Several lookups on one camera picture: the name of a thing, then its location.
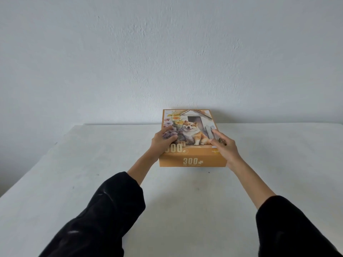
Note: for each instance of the person's right hand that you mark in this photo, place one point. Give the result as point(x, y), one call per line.
point(227, 149)

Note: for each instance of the person's left hand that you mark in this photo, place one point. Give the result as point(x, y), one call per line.
point(160, 143)

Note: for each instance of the person's right thumb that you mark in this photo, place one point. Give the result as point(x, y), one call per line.
point(215, 144)

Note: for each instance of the person's left thumb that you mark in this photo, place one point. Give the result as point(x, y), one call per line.
point(171, 138)

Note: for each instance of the orange dog puzzle box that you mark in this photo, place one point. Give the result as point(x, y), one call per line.
point(190, 147)

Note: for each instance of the person's right forearm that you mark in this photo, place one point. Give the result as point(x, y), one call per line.
point(270, 208)

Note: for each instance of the person's left forearm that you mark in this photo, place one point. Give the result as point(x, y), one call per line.
point(107, 208)

